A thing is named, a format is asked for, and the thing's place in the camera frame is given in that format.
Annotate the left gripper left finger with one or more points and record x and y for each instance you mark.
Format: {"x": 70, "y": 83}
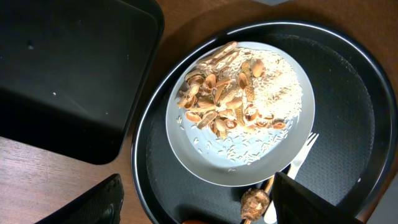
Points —
{"x": 101, "y": 204}

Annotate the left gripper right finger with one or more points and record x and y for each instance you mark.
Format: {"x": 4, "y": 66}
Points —
{"x": 295, "y": 204}

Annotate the white plastic fork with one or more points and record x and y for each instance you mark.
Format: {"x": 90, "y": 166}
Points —
{"x": 270, "y": 216}

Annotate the grey dishwasher rack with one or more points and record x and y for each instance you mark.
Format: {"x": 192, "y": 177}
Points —
{"x": 386, "y": 210}

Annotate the brown walnut shell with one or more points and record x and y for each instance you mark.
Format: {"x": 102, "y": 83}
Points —
{"x": 255, "y": 203}

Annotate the wooden chopstick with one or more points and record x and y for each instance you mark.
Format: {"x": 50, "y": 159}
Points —
{"x": 269, "y": 185}

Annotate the orange carrot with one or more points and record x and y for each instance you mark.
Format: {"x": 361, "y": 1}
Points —
{"x": 194, "y": 222}

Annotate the grey plate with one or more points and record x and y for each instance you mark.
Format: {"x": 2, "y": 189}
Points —
{"x": 217, "y": 172}

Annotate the cooked rice pile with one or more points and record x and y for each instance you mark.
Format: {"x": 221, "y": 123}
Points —
{"x": 237, "y": 149}

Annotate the peanut shells pile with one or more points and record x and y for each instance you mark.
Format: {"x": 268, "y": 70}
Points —
{"x": 237, "y": 89}

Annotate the black rectangular tray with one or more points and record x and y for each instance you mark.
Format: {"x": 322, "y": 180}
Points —
{"x": 72, "y": 72}

